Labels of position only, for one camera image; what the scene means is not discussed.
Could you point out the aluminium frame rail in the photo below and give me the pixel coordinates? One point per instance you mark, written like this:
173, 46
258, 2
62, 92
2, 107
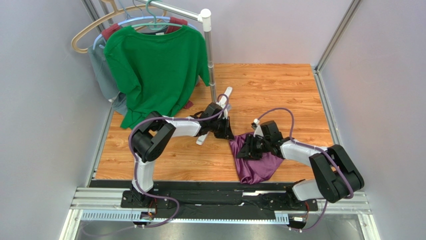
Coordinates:
325, 80

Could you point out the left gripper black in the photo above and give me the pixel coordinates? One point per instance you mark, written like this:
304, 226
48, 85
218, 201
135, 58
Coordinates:
227, 133

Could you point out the grey garment on rack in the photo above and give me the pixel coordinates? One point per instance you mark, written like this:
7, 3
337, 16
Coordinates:
107, 83

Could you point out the white clothes rack stand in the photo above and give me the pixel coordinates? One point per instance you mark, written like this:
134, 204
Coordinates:
209, 66

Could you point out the purple cloth napkin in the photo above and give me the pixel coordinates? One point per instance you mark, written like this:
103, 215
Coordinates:
252, 172

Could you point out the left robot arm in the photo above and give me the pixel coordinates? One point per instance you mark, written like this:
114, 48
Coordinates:
148, 140

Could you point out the green t-shirt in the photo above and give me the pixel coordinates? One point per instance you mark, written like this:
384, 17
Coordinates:
156, 72

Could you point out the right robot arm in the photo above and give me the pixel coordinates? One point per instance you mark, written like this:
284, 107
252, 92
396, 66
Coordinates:
335, 175

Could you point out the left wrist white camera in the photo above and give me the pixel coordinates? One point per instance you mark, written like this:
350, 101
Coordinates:
224, 103

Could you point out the wooden clothes hanger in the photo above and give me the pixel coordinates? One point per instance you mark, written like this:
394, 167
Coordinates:
111, 9

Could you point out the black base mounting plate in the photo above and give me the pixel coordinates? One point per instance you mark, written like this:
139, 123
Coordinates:
209, 200

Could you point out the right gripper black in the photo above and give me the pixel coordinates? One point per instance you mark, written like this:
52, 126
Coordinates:
252, 147

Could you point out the teal clothes hanger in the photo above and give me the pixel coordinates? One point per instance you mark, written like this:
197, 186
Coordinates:
154, 25

